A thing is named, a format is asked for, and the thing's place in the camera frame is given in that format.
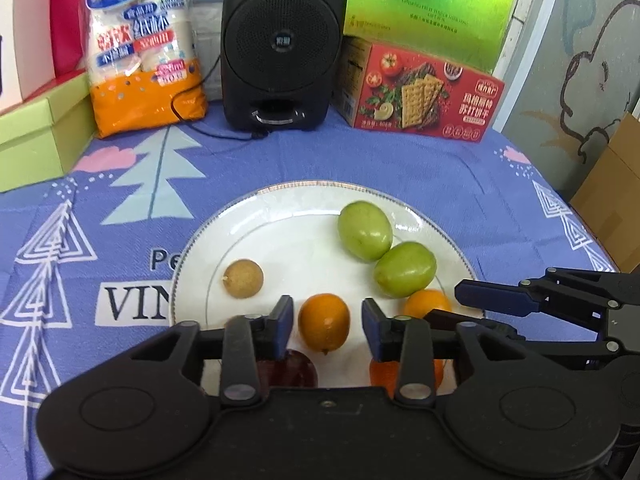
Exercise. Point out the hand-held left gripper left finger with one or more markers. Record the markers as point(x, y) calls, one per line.
point(285, 325)

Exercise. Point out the small orange kumquat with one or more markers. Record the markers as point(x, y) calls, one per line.
point(324, 322)
point(427, 302)

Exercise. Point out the pink paper bag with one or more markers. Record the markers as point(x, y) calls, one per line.
point(67, 20)

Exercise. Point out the large dark red plum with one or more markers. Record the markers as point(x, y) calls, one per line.
point(287, 370)

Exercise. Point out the black speaker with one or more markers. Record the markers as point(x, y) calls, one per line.
point(285, 35)

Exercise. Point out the green jujube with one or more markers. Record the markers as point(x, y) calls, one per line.
point(405, 269)
point(365, 231)

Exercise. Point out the white cup picture box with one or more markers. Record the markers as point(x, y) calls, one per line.
point(25, 50)

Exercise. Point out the large orange tangerine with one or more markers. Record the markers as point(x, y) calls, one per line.
point(385, 375)

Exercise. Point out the brown longan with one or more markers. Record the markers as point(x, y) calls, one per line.
point(243, 278)

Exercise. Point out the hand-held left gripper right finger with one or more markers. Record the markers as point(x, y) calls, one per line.
point(372, 330)

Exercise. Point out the orange paper cup package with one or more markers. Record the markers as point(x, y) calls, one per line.
point(140, 50)

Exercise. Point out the cardboard box on floor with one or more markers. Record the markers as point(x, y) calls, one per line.
point(612, 195)

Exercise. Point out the shiny green gift box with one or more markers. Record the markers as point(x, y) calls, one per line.
point(430, 5)

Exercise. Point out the white plate with blue rim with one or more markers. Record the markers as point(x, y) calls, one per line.
point(280, 240)

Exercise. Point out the green shoe box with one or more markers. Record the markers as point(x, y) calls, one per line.
point(35, 145)

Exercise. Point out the blue printed tablecloth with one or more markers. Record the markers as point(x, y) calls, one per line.
point(300, 160)

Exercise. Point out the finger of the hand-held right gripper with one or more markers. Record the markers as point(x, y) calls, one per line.
point(445, 317)
point(490, 297)

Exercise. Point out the red cracker box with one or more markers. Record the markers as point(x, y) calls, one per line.
point(420, 90)

